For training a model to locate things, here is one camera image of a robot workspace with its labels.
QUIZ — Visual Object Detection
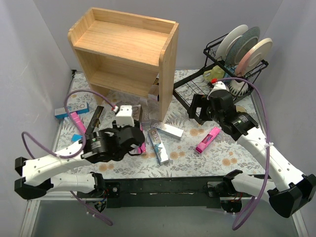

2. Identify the green mug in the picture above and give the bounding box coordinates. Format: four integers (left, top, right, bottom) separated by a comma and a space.
202, 66, 225, 82

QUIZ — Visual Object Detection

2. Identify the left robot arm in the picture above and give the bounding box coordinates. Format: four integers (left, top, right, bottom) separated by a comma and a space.
14, 126, 145, 200

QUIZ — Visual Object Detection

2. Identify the white plate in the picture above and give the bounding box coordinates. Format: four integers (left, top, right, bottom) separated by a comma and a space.
215, 25, 248, 61

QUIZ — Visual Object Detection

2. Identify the wooden two-tier shelf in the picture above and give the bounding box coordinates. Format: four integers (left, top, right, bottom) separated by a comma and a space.
68, 7, 179, 121

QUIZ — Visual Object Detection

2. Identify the cream enamel mug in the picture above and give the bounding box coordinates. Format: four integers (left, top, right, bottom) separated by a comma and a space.
236, 106, 247, 113

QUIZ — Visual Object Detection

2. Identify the pink toothpaste box centre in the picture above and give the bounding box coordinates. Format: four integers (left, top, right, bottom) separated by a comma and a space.
138, 124, 146, 155

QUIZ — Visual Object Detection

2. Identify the silver Protect toothpaste box upright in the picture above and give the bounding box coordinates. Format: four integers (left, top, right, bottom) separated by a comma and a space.
139, 97, 151, 130

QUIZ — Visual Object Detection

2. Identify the grey speckled plate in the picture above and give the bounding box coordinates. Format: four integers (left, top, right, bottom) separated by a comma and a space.
225, 27, 260, 66

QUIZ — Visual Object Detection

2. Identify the pink and cream plate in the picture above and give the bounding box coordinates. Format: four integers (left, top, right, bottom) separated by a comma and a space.
235, 38, 273, 77

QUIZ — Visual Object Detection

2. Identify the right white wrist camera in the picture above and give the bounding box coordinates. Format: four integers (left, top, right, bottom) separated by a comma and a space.
208, 78, 229, 95

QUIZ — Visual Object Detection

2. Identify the floral table mat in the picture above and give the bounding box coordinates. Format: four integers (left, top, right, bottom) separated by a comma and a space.
55, 72, 264, 179

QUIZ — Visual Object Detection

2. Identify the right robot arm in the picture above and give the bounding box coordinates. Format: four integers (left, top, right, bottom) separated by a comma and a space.
188, 89, 316, 218

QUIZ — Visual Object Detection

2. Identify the black striped white bowl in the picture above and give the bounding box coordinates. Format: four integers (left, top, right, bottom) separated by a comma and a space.
228, 80, 248, 97

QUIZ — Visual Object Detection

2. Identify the blue mug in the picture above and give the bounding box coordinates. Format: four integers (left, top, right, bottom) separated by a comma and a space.
224, 65, 237, 78

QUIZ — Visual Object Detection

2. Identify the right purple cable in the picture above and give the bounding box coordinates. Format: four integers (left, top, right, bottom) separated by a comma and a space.
222, 77, 274, 231

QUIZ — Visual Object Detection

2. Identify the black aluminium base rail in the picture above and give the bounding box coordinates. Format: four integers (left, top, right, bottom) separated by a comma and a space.
27, 176, 297, 215

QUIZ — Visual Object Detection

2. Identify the pink toothpaste box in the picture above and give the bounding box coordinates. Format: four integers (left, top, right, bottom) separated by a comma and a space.
138, 124, 146, 155
195, 127, 221, 154
70, 112, 86, 134

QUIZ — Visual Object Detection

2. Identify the pink toothpaste box left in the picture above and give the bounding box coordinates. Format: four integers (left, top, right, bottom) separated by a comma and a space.
70, 112, 86, 134

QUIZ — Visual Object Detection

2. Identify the black wire dish rack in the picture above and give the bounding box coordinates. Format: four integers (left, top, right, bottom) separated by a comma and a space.
172, 33, 269, 125

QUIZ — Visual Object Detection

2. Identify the silver black gold toothpaste box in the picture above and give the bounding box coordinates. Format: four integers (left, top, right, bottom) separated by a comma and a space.
148, 84, 159, 102

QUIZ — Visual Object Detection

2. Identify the pink toothpaste box right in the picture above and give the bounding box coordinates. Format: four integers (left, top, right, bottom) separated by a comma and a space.
195, 127, 221, 154

